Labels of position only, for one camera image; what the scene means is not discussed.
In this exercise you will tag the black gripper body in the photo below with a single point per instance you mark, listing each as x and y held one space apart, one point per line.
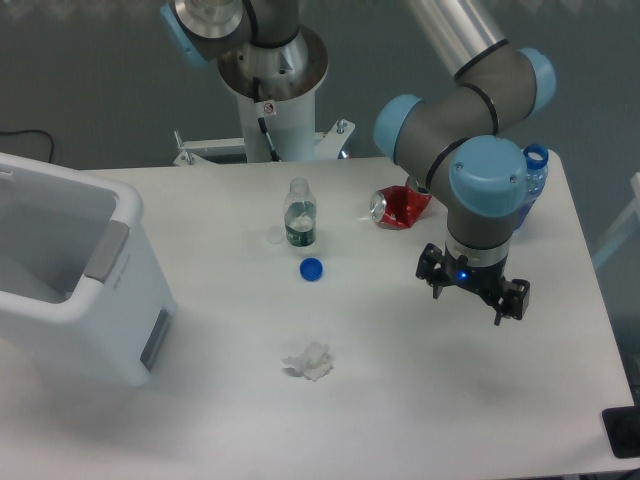
486 281

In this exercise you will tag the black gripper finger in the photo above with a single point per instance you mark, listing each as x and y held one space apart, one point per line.
431 269
513 300

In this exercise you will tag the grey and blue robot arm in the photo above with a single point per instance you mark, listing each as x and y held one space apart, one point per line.
453 150

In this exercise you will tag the crumpled white paper ball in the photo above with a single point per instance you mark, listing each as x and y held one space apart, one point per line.
313 363

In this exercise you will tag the crushed red soda can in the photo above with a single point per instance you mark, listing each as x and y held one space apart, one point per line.
398 206

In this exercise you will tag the blue bottle cap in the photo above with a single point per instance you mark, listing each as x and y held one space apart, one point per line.
311 269

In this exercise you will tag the blue plastic water bottle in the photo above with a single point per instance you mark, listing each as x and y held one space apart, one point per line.
537 158

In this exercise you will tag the clear bottle with green label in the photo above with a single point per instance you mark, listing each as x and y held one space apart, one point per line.
300 214

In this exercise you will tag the white bottle cap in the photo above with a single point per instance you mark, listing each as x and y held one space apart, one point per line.
274 235

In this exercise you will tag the black device at table edge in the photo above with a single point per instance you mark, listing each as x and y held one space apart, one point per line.
622 428

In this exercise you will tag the white plastic storage bin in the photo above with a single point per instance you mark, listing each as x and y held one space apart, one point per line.
81 287

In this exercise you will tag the white frame at right edge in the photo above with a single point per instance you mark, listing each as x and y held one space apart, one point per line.
620 230

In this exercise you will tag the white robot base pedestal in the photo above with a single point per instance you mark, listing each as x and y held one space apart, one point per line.
275 91

